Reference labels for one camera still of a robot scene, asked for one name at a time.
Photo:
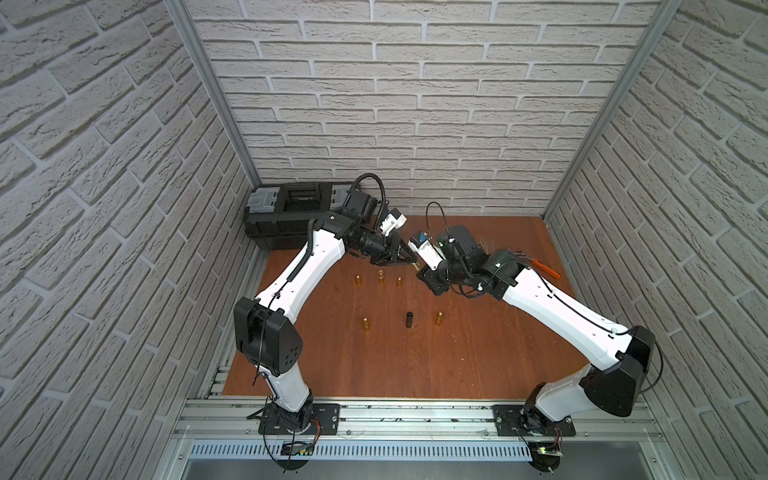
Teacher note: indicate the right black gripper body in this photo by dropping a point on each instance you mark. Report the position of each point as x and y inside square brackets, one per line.
[439, 279]

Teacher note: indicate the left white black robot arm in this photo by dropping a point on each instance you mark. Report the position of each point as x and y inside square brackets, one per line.
[265, 331]

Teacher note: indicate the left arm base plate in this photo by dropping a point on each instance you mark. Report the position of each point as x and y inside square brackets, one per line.
[322, 418]

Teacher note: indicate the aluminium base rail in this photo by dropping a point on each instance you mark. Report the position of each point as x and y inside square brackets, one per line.
[228, 417]

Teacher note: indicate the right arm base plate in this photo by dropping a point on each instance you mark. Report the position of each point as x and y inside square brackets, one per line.
[507, 420]

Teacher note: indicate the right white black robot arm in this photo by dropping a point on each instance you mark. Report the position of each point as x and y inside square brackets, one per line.
[618, 356]

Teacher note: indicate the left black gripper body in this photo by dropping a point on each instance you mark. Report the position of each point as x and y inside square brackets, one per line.
[387, 250]

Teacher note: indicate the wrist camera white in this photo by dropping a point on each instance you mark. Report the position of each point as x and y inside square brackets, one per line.
[421, 244]
[394, 220]

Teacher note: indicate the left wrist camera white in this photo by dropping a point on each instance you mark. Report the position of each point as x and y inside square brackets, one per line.
[394, 220]

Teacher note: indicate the black grey toolbox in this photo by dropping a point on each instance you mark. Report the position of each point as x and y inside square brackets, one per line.
[276, 216]

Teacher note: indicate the orange handled pliers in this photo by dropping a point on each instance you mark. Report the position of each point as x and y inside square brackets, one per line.
[542, 268]

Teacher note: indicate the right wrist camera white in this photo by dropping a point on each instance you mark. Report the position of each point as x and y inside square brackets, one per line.
[421, 244]

